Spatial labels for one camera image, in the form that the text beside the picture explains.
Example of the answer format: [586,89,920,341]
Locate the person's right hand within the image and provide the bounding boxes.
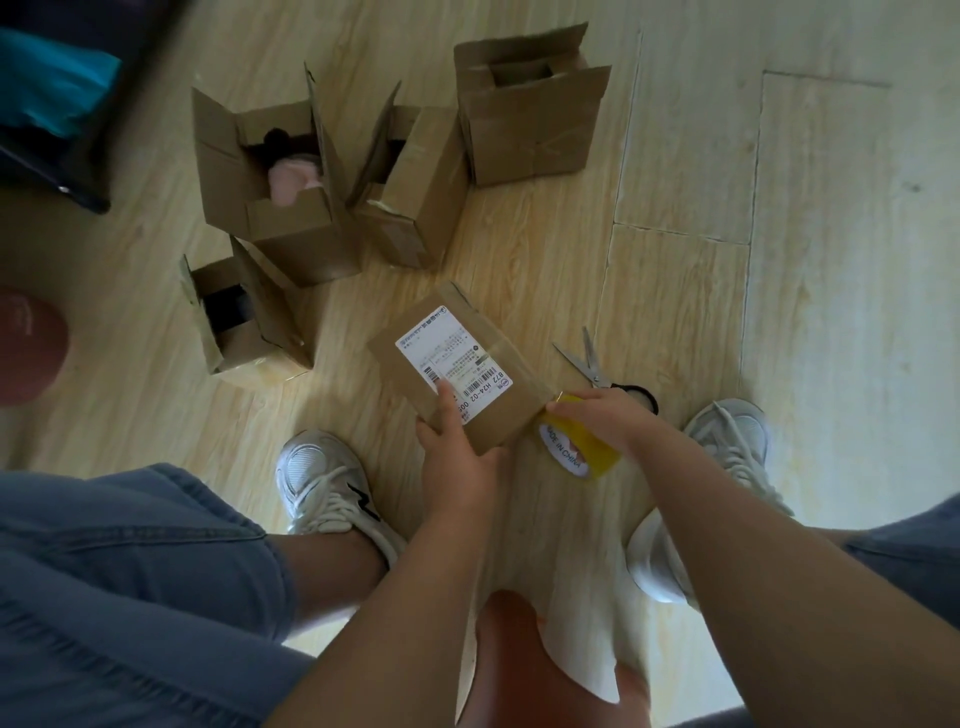
[543,385,657,460]

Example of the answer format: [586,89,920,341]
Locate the person's left hand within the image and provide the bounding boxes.
[415,378,513,543]

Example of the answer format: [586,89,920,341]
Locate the yellow packing tape roll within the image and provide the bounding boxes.
[534,394,624,482]

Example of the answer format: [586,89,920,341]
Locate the cardboard box white label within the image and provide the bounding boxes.
[366,281,561,458]

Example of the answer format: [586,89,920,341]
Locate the person's right forearm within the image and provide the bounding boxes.
[622,420,960,728]

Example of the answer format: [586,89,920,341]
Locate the person's left forearm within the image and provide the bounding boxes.
[262,517,513,728]

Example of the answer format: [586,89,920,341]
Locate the person's left white sneaker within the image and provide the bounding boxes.
[274,429,411,572]

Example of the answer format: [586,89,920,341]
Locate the person's white sneaker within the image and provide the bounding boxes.
[625,399,797,606]
[274,429,411,572]

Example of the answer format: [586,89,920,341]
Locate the person's right white sneaker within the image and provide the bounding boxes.
[625,399,797,606]

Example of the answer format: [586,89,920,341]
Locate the small open cardboard box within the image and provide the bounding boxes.
[177,235,317,377]

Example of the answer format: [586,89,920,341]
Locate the person's left leg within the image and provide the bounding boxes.
[265,528,392,648]

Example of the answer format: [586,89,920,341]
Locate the narrow open cardboard box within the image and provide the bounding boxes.
[345,81,473,272]

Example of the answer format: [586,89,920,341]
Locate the open cardboard box pink toy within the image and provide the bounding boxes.
[190,63,370,291]

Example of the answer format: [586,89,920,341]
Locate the red plastic stool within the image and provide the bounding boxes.
[475,588,654,728]

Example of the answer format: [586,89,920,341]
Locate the pink plush toy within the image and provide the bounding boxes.
[265,153,325,209]

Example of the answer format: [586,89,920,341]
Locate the open cardboard box upright flaps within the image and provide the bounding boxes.
[453,21,613,189]

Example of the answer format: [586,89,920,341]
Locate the blue denim shorts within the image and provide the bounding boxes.
[0,462,960,728]

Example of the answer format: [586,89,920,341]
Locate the pink round stool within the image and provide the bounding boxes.
[0,288,72,408]

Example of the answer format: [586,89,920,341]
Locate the teal cloth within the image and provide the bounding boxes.
[0,25,123,141]

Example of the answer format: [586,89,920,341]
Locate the black-handled steel scissors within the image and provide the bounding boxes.
[552,326,660,417]

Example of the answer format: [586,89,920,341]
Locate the dark furniture frame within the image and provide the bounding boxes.
[0,0,198,216]

